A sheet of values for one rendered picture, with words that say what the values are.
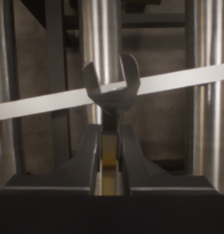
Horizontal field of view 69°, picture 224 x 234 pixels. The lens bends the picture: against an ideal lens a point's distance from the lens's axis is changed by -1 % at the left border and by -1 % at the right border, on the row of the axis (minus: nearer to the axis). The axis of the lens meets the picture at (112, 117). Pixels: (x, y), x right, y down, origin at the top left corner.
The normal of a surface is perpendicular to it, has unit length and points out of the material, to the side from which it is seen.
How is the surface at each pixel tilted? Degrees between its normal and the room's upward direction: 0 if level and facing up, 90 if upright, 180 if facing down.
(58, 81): 0
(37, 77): 0
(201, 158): 42
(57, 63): 0
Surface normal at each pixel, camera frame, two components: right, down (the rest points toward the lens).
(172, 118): 0.02, 0.09
